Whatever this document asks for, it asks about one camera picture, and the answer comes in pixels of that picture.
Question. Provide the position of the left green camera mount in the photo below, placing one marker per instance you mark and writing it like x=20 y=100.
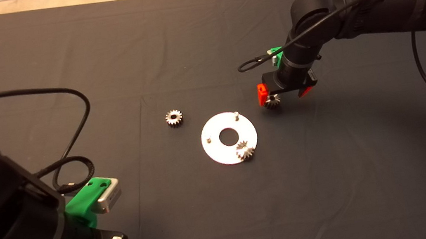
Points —
x=82 y=200

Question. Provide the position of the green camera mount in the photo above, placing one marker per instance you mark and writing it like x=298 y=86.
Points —
x=82 y=200
x=279 y=54

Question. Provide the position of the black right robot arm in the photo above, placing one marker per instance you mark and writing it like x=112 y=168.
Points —
x=309 y=6

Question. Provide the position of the dark grey table cloth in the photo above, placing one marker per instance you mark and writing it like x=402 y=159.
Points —
x=201 y=33

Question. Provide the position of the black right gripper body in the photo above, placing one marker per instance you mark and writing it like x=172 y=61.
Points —
x=274 y=81

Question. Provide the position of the right green camera mount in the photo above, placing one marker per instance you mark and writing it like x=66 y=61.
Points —
x=279 y=54

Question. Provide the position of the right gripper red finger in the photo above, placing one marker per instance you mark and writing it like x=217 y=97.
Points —
x=305 y=91
x=262 y=93

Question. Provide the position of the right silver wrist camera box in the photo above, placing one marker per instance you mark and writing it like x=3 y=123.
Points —
x=272 y=59

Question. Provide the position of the round metal carrier plate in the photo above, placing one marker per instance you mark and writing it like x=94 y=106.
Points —
x=217 y=152

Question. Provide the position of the small steel planetary gear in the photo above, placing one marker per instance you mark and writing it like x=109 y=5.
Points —
x=245 y=151
x=273 y=102
x=174 y=118

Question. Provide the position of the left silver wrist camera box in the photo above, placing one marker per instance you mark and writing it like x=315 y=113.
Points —
x=108 y=196

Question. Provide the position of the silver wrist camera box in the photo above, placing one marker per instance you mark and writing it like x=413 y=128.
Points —
x=108 y=196
x=272 y=59

